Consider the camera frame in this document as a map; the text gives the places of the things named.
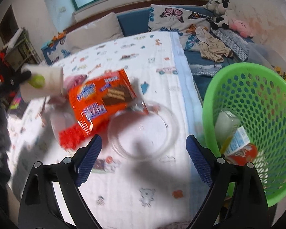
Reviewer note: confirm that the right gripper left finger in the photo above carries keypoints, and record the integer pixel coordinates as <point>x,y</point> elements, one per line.
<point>51,197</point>

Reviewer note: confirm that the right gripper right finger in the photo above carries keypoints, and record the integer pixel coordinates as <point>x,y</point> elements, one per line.
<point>236,197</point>

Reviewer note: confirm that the red noodle cup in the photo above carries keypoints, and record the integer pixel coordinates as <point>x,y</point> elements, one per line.
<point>246,154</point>

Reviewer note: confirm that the pudding cup white label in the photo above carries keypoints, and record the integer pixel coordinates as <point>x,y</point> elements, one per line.
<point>61,120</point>

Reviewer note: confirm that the white paper cup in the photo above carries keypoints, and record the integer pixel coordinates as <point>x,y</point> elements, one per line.
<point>53,82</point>

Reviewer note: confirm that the pink wrapper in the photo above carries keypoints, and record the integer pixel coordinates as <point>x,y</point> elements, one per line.
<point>69,83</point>

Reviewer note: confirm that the small clear jar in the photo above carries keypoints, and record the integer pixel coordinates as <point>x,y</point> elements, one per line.
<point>225,127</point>

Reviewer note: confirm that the orange wafer snack bag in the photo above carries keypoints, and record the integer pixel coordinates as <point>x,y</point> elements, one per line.
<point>94,103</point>

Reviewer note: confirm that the clear plastic dome lid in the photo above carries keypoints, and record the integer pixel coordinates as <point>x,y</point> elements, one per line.
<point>142,136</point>

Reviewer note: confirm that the marker pen box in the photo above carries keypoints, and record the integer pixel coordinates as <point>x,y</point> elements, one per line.
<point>17,107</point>

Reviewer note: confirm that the printed white tablecloth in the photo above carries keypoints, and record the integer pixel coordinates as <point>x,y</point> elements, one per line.
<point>143,177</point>

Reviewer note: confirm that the shelf rack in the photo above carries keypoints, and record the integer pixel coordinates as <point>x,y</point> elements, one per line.
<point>20,50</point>

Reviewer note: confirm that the green plastic basket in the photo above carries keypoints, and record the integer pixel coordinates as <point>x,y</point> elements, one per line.
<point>257,96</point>

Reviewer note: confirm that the orange toy on sofa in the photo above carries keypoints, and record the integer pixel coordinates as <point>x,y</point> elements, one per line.
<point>59,36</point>

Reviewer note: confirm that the beige cushion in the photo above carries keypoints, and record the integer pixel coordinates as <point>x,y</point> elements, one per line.
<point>99,31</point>

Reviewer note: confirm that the clear storage bin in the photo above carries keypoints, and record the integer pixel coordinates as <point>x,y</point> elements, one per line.
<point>266,56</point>

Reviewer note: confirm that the beige patterned cloth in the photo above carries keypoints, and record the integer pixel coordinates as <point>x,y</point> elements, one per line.
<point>212,48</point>

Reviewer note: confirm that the grey patterned blanket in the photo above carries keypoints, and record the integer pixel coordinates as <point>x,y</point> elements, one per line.
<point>235,42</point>

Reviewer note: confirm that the blue sofa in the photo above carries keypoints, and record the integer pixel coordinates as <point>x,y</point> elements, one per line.
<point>136,22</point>

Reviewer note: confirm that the pink plush toy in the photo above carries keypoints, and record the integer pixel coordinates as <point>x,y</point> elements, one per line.
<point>242,28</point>

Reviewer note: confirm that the cow plush toy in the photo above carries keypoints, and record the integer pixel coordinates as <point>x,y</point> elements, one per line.
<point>220,18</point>

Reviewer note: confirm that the right butterfly pillow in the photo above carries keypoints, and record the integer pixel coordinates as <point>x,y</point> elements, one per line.
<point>181,21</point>

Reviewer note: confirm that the wall socket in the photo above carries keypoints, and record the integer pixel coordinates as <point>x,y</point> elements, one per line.
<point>62,9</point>

